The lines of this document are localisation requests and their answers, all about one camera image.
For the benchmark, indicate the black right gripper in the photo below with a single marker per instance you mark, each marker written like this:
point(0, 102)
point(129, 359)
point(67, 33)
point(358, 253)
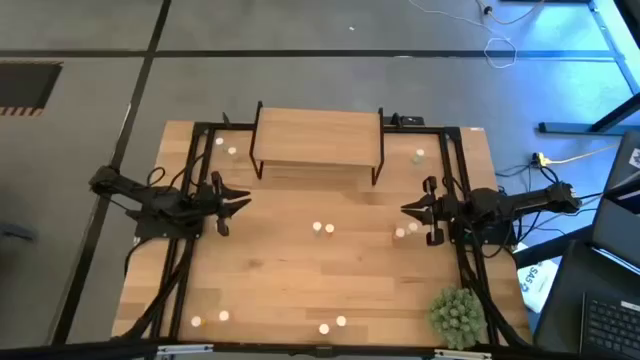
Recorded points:
point(445, 210)

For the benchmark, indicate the green artificial plant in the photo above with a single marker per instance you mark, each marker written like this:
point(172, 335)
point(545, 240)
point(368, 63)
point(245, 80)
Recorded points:
point(457, 317)

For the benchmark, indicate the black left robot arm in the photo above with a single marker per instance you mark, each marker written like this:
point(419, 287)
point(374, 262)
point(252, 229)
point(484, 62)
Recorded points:
point(150, 197)

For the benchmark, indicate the yellow medicine bottle white cap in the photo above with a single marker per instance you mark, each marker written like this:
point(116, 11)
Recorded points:
point(196, 321)
point(412, 227)
point(341, 320)

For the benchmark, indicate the silver frame bracket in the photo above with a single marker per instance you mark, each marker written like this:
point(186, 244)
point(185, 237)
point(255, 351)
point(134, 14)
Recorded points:
point(462, 354)
point(185, 349)

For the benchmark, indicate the white plastic bag blue print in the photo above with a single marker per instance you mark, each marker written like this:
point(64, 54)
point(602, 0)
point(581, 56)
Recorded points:
point(537, 287)

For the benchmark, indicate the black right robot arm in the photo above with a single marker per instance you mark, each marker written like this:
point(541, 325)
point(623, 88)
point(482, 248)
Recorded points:
point(525, 200)

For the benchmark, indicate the wooden shelf black metal legs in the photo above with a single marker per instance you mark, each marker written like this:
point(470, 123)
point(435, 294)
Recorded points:
point(317, 137)

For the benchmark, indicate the black floor hatch striped edge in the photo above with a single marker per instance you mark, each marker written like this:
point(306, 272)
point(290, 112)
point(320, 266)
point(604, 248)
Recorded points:
point(25, 85)

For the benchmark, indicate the orange medicine bottle white cap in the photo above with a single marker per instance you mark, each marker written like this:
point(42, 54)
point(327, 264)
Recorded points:
point(329, 228)

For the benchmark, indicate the black desk frame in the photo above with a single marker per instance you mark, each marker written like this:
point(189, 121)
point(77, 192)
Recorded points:
point(575, 128)

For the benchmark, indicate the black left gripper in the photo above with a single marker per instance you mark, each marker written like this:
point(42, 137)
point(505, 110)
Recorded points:
point(207, 205)

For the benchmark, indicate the dark grey laptop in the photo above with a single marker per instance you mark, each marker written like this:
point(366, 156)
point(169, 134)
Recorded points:
point(620, 220)

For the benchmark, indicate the teal medicine bottle white cap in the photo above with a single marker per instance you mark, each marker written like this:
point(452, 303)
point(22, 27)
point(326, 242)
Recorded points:
point(317, 227)
point(419, 153)
point(219, 141)

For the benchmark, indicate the small black camera box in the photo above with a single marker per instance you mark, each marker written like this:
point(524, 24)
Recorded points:
point(320, 351)

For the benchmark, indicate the black laptop with keyboard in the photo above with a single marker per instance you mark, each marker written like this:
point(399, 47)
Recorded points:
point(610, 325)

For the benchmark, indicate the green medicine bottle white cap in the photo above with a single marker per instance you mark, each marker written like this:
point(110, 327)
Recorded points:
point(232, 150)

